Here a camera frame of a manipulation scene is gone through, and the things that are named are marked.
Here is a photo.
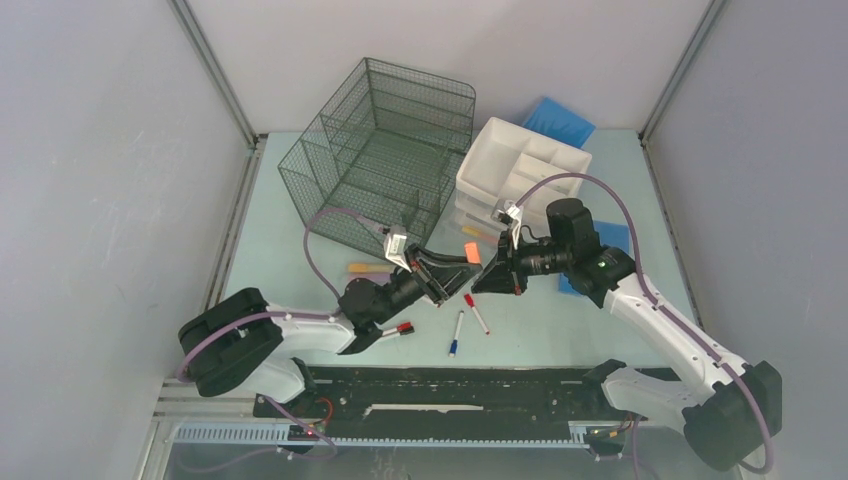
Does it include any yellow orange highlighter upper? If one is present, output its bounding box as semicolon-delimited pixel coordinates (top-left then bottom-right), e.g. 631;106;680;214
347;263;394;274

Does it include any black front rail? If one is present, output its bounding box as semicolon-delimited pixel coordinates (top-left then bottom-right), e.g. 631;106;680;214
284;367;632;445

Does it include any blue folder at right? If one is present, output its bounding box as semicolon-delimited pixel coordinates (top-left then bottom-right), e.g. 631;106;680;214
558;220;632;296

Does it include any green wire mesh basket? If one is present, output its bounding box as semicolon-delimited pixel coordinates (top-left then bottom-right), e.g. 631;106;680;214
278;57;476;257

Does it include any red cap marker middle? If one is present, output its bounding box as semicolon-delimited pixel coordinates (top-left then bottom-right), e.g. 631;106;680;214
464;293;491;335

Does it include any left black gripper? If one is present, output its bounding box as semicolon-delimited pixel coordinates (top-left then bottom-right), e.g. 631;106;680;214
372;243;481;325

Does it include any blue cap whiteboard marker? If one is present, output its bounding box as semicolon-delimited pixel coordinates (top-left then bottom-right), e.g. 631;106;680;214
448;310;465;358

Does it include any red cap marker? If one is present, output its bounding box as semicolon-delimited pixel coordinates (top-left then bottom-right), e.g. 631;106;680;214
382;322;415;339
464;293;491;335

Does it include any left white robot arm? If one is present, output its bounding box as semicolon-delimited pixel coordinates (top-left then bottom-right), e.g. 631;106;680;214
176;242;482;417

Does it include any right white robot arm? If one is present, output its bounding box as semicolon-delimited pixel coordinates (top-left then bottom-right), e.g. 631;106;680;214
472;198;783;471

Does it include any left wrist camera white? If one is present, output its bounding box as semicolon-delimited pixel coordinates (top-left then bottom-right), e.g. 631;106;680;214
383;225;410;271

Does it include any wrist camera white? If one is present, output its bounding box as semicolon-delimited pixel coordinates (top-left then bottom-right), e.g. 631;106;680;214
492;199;524;248
383;225;410;271

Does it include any orange cap clear highlighter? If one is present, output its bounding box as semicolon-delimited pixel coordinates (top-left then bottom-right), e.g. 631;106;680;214
464;242;482;264

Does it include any white plastic drawer organizer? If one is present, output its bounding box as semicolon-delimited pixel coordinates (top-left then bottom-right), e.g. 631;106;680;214
453;117;592;238

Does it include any blue folder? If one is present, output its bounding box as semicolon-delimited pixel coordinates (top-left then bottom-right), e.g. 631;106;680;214
521;97;596;149
558;220;632;296

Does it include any red cap marker lower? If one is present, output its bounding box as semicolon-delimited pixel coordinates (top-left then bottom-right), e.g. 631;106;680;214
382;322;415;339

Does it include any blue folder at back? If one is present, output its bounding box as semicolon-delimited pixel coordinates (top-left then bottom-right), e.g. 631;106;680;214
521;97;596;149

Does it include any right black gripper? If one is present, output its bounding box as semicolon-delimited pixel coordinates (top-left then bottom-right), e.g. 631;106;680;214
472;228;571;296

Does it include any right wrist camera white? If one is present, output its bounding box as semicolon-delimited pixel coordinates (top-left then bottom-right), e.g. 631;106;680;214
492;199;524;248

